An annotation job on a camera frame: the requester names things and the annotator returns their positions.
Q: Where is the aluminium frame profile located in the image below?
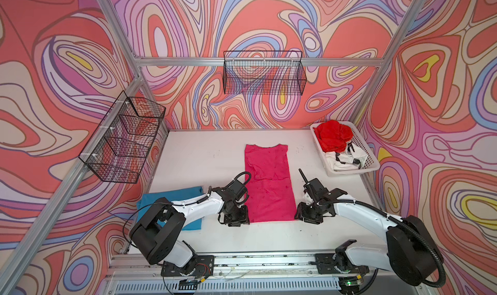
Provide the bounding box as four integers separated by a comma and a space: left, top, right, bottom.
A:
0, 0, 440, 295

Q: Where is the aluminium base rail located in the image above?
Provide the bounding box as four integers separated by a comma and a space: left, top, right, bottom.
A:
97, 250, 432, 294

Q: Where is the black wire basket left wall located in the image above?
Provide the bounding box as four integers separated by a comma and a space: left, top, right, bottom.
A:
78, 92, 166, 184

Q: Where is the red t shirt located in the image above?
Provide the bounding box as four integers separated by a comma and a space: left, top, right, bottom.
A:
314, 120, 353, 153

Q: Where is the white plastic laundry basket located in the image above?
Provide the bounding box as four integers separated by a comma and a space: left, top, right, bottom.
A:
310, 121, 380, 177

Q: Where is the black wire basket wall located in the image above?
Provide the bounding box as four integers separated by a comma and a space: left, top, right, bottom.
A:
78, 92, 166, 184
222, 50, 308, 96

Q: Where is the white black garment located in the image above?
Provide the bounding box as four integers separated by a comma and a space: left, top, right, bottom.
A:
325, 142, 368, 172

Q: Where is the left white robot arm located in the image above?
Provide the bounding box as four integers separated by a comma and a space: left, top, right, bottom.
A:
129, 172, 252, 277

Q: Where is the magenta t shirt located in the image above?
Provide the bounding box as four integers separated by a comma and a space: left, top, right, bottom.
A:
245, 144, 296, 223

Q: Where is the black wire basket back wall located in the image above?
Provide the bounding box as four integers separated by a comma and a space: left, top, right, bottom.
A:
222, 50, 308, 96

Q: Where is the folded teal t shirt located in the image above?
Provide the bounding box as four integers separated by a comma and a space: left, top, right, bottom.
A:
136, 185, 206, 232

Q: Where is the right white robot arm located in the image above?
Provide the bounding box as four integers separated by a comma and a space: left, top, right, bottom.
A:
295, 178, 447, 288

